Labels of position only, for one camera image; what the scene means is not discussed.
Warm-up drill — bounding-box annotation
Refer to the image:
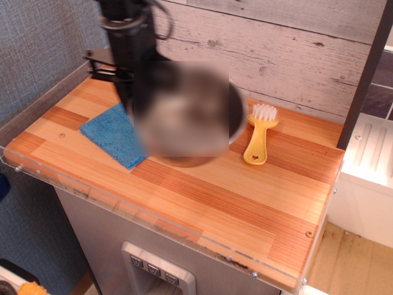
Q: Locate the blue folded cloth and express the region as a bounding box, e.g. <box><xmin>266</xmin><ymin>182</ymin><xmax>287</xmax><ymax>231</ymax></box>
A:
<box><xmin>79</xmin><ymin>103</ymin><xmax>146</xmax><ymax>170</ymax></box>

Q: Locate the orange object bottom left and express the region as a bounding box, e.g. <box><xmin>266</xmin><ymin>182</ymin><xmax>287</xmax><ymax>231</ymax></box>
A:
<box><xmin>1</xmin><ymin>280</ymin><xmax>49</xmax><ymax>295</ymax></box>

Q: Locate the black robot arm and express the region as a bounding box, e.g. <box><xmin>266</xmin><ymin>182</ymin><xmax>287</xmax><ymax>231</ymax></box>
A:
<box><xmin>84</xmin><ymin>1</ymin><xmax>177</xmax><ymax>120</ymax></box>

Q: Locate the stainless steel pot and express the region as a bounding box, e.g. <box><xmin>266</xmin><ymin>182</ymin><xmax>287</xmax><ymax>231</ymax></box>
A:
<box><xmin>130</xmin><ymin>61</ymin><xmax>247</xmax><ymax>167</ymax></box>

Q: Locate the grey toy fridge cabinet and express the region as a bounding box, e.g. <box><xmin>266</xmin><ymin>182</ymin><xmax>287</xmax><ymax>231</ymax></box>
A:
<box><xmin>55</xmin><ymin>189</ymin><xmax>280</xmax><ymax>294</ymax></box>

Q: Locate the white toy sink unit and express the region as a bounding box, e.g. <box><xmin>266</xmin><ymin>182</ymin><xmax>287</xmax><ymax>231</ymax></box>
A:
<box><xmin>328</xmin><ymin>45</ymin><xmax>392</xmax><ymax>247</ymax></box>

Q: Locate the silver dispenser panel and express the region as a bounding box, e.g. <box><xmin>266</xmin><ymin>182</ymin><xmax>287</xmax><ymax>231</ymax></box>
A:
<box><xmin>122</xmin><ymin>241</ymin><xmax>197</xmax><ymax>294</ymax></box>

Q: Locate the yellow dish brush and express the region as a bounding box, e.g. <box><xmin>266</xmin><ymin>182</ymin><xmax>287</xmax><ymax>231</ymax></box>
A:
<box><xmin>243</xmin><ymin>104</ymin><xmax>279</xmax><ymax>165</ymax></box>

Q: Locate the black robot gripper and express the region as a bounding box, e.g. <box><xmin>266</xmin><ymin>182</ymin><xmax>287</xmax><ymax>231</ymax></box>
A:
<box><xmin>84</xmin><ymin>18</ymin><xmax>168</xmax><ymax>120</ymax></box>

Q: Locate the dark grey right post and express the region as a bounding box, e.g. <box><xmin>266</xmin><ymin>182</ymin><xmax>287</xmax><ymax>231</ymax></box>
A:
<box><xmin>337</xmin><ymin>0</ymin><xmax>392</xmax><ymax>150</ymax></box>

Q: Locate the clear acrylic front guard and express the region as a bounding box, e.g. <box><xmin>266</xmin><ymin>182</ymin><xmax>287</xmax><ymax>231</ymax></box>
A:
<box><xmin>1</xmin><ymin>143</ymin><xmax>309</xmax><ymax>294</ymax></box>

